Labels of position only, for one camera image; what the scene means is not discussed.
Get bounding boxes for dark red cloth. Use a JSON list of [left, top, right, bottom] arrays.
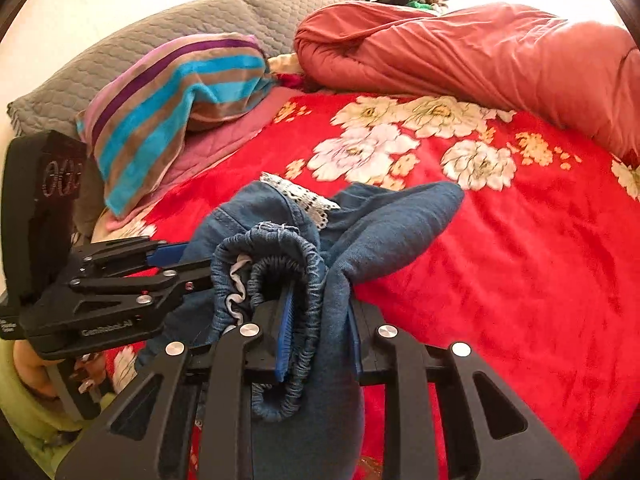
[[275, 72, 308, 92]]

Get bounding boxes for person's left hand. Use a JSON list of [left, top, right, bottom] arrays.
[[12, 342, 103, 403]]

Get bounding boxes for red-orange quilt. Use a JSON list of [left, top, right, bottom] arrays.
[[294, 1, 640, 166]]

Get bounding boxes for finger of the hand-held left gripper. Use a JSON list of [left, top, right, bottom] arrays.
[[74, 236, 191, 280], [69, 258, 217, 312]]

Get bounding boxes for red floral blanket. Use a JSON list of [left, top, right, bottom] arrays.
[[92, 92, 640, 480]]

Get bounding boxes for cream cloth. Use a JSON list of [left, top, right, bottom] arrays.
[[267, 52, 306, 77]]

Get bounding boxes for blue denim pants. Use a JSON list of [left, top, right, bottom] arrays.
[[135, 180, 466, 480]]

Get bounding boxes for dark clothes pile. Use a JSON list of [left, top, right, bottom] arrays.
[[372, 0, 448, 13]]

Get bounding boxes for striped towel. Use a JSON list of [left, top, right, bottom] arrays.
[[75, 32, 276, 218]]

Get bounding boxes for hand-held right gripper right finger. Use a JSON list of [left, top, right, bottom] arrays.
[[347, 302, 581, 480]]

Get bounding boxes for grey quilted pillow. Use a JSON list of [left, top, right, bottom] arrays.
[[6, 0, 371, 138]]

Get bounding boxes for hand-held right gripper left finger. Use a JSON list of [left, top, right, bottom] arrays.
[[54, 296, 301, 480]]

